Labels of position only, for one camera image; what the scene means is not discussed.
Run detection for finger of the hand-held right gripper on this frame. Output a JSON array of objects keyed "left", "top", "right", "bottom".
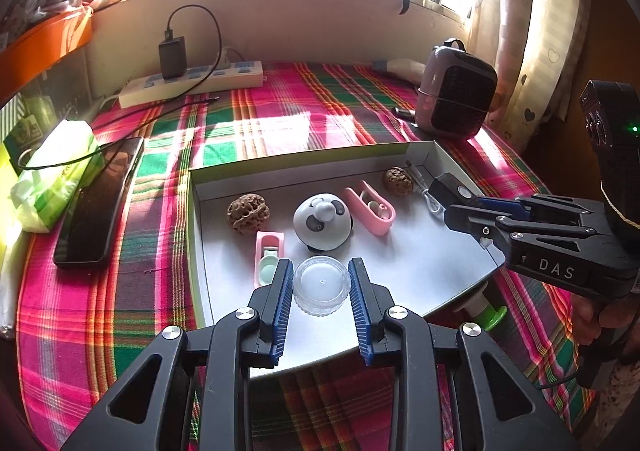
[
  {"left": 469, "top": 195, "right": 609, "bottom": 228},
  {"left": 443, "top": 205, "right": 607, "bottom": 253}
]

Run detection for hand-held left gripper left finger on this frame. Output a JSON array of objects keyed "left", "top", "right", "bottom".
[{"left": 60, "top": 258, "right": 295, "bottom": 451}]

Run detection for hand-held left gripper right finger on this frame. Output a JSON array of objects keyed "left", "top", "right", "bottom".
[{"left": 348, "top": 257, "right": 583, "bottom": 451}]

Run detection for clear round plastic case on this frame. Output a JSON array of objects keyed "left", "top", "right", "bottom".
[{"left": 293, "top": 256, "right": 351, "bottom": 317}]

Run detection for pink rectangular case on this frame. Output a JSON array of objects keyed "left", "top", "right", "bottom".
[{"left": 254, "top": 231, "right": 286, "bottom": 288}]

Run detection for white cardboard box tray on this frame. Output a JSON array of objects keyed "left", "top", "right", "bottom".
[{"left": 187, "top": 140, "right": 507, "bottom": 379}]

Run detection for brown wrinkled walnut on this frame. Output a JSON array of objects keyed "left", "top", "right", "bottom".
[
  {"left": 382, "top": 167, "right": 415, "bottom": 196},
  {"left": 226, "top": 194, "right": 271, "bottom": 234}
]

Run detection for panda-shaped round gadget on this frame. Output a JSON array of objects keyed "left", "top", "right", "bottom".
[{"left": 292, "top": 192, "right": 355, "bottom": 252}]

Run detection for person's right hand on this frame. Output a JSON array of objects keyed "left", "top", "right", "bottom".
[{"left": 570, "top": 293, "right": 618, "bottom": 349}]

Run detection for green and white plastic knob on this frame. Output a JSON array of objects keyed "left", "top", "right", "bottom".
[{"left": 461, "top": 292, "right": 508, "bottom": 333}]

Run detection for small grey space heater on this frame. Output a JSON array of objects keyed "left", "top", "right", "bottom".
[{"left": 415, "top": 38, "right": 499, "bottom": 139}]

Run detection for white device with blue tip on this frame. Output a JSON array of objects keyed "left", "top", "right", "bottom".
[{"left": 374, "top": 58, "right": 427, "bottom": 82}]

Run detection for heart print curtain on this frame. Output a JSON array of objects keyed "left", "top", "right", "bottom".
[{"left": 467, "top": 0, "right": 601, "bottom": 154}]

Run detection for black smartphone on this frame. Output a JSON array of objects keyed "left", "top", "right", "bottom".
[{"left": 52, "top": 136, "right": 146, "bottom": 268}]

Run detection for white power strip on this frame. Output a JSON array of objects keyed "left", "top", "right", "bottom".
[{"left": 117, "top": 60, "right": 265, "bottom": 109}]

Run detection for white plug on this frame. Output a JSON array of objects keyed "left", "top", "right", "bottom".
[{"left": 217, "top": 47, "right": 246, "bottom": 72}]

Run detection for green tissue pack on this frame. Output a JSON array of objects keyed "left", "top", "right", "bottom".
[{"left": 9, "top": 118, "right": 103, "bottom": 233}]

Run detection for black charger plug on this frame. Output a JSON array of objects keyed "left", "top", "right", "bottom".
[{"left": 158, "top": 28, "right": 188, "bottom": 79}]

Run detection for green printed box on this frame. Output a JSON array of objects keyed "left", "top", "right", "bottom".
[{"left": 2, "top": 96, "right": 51, "bottom": 157}]

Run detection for orange box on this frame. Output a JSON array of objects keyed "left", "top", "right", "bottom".
[{"left": 0, "top": 7, "right": 95, "bottom": 102}]

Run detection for black charging cable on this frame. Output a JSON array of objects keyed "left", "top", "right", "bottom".
[{"left": 17, "top": 5, "right": 223, "bottom": 171}]

